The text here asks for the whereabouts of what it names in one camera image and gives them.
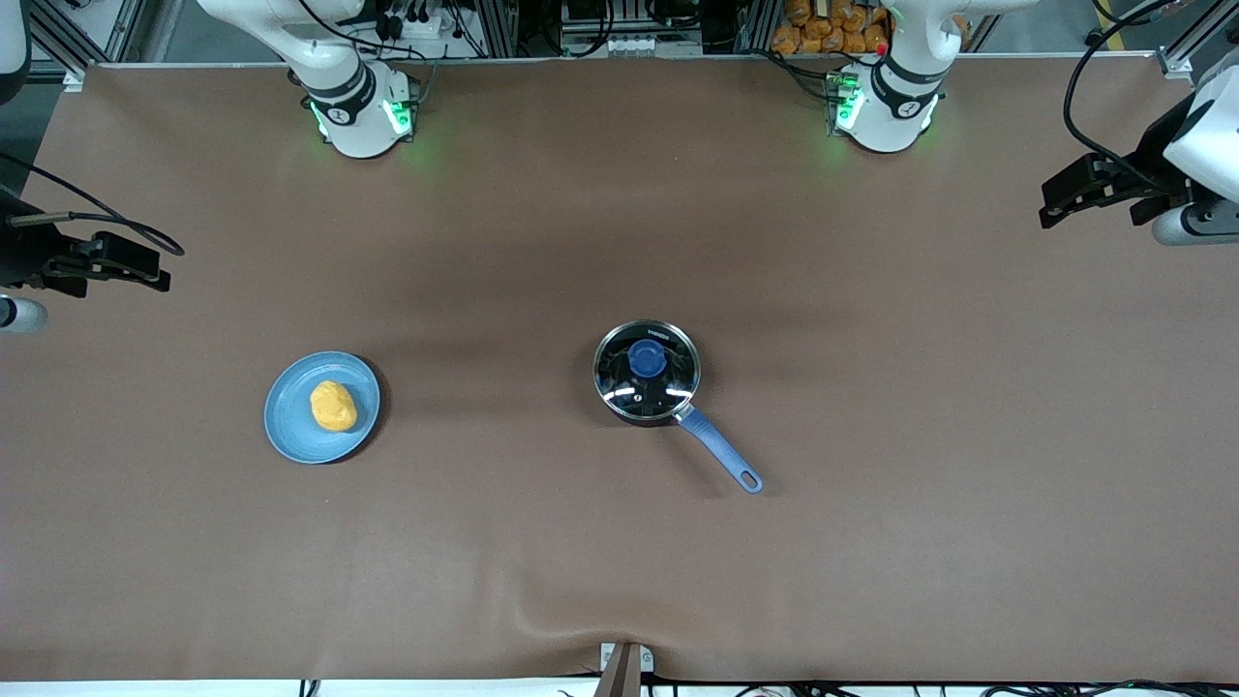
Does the yellow potato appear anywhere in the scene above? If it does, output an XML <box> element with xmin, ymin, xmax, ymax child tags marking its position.
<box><xmin>309</xmin><ymin>379</ymin><xmax>358</xmax><ymax>434</ymax></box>

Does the glass lid with blue knob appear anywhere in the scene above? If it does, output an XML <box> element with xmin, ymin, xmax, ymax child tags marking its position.
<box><xmin>593</xmin><ymin>320</ymin><xmax>701</xmax><ymax>420</ymax></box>

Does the blue round plate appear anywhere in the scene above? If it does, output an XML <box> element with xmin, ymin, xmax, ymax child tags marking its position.
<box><xmin>264</xmin><ymin>350</ymin><xmax>383</xmax><ymax>466</ymax></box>

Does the orange lumpy items heap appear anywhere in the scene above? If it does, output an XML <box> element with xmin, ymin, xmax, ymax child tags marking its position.
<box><xmin>771</xmin><ymin>0</ymin><xmax>970</xmax><ymax>55</ymax></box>

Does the white power strip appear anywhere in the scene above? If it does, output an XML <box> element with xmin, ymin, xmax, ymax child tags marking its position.
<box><xmin>561</xmin><ymin>33</ymin><xmax>704</xmax><ymax>58</ymax></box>

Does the brown table mat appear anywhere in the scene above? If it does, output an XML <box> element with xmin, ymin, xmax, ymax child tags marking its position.
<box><xmin>0</xmin><ymin>58</ymin><xmax>1239</xmax><ymax>683</ymax></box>

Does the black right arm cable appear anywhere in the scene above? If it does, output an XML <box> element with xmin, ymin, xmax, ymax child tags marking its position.
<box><xmin>0</xmin><ymin>153</ymin><xmax>186</xmax><ymax>258</ymax></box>

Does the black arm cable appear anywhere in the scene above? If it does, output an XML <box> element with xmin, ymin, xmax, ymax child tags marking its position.
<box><xmin>1063</xmin><ymin>0</ymin><xmax>1177</xmax><ymax>170</ymax></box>
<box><xmin>0</xmin><ymin>153</ymin><xmax>186</xmax><ymax>258</ymax></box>

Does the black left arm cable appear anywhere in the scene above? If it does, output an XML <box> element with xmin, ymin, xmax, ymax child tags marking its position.
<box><xmin>1063</xmin><ymin>0</ymin><xmax>1177</xmax><ymax>170</ymax></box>

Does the aluminium frame rail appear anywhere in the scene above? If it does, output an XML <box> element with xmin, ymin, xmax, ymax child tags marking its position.
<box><xmin>1155</xmin><ymin>0</ymin><xmax>1239</xmax><ymax>80</ymax></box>
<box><xmin>27</xmin><ymin>0</ymin><xmax>132</xmax><ymax>93</ymax></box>

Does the dark pot with blue handle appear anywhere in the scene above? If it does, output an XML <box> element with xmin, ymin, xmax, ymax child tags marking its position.
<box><xmin>592</xmin><ymin>319</ymin><xmax>766</xmax><ymax>496</ymax></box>

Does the metal table edge bracket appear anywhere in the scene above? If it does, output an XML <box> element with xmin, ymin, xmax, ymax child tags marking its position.
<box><xmin>595</xmin><ymin>642</ymin><xmax>655</xmax><ymax>697</ymax></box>

